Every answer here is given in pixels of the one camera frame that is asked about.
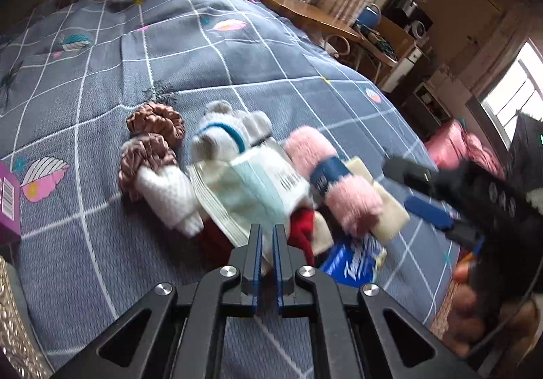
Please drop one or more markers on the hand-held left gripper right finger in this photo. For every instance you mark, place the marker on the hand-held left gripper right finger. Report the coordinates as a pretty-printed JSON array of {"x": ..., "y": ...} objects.
[{"x": 276, "y": 277}]

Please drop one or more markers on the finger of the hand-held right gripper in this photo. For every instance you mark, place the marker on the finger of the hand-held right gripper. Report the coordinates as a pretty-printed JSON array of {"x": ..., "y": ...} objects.
[
  {"x": 407, "y": 171},
  {"x": 426, "y": 209}
]

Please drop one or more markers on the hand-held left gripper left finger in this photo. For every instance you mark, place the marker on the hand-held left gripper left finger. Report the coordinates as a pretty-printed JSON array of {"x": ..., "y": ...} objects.
[{"x": 256, "y": 277}]

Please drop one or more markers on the cream sponge block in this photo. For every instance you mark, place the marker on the cream sponge block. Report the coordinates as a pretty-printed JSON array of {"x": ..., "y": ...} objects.
[{"x": 392, "y": 213}]

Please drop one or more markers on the red knitted sock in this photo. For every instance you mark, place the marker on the red knitted sock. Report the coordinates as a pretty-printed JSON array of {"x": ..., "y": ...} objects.
[{"x": 303, "y": 226}]

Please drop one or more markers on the pink fluffy sock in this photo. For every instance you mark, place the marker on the pink fluffy sock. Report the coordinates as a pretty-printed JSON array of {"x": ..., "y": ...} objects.
[{"x": 356, "y": 200}]

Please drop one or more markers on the face mask pack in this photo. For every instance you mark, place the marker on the face mask pack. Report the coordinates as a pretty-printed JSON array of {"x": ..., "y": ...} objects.
[{"x": 254, "y": 188}]

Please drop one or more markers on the white knitted sock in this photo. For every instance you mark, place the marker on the white knitted sock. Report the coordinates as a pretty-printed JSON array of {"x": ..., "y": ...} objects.
[{"x": 167, "y": 192}]

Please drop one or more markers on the grey sock with blue band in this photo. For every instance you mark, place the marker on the grey sock with blue band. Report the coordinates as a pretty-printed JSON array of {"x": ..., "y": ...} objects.
[{"x": 216, "y": 141}]

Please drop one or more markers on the brown satin scrunchie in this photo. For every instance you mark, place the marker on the brown satin scrunchie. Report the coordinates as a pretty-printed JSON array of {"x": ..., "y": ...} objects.
[
  {"x": 140, "y": 158},
  {"x": 157, "y": 116}
]

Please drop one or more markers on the pink cloth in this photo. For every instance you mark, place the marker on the pink cloth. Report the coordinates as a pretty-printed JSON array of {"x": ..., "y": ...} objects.
[{"x": 449, "y": 141}]

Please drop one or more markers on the blue tissue pack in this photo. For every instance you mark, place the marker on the blue tissue pack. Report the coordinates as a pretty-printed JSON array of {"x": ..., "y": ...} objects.
[{"x": 348, "y": 266}]

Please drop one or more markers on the brown wicker furniture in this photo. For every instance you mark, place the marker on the brown wicker furniture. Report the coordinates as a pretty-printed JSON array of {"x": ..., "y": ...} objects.
[{"x": 445, "y": 311}]

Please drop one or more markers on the bright window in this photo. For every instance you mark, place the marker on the bright window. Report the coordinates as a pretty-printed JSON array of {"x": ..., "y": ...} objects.
[{"x": 517, "y": 86}]

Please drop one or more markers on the blue bag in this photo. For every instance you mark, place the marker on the blue bag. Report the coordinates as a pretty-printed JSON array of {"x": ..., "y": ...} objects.
[{"x": 368, "y": 17}]

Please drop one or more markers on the wooden door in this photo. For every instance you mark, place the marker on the wooden door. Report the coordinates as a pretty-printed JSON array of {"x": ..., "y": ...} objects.
[{"x": 479, "y": 1}]

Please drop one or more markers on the wooden desk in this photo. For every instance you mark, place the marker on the wooden desk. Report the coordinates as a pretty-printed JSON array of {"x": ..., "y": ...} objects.
[{"x": 305, "y": 12}]

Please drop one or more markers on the ornate gold tissue box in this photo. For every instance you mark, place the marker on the ornate gold tissue box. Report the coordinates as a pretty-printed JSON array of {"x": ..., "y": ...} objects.
[{"x": 12, "y": 319}]

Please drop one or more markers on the grey checked bed quilt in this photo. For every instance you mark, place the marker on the grey checked bed quilt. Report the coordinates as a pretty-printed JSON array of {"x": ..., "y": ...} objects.
[{"x": 85, "y": 86}]

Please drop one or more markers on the purple gift box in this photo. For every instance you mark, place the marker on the purple gift box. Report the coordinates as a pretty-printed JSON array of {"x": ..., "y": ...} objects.
[{"x": 8, "y": 209}]

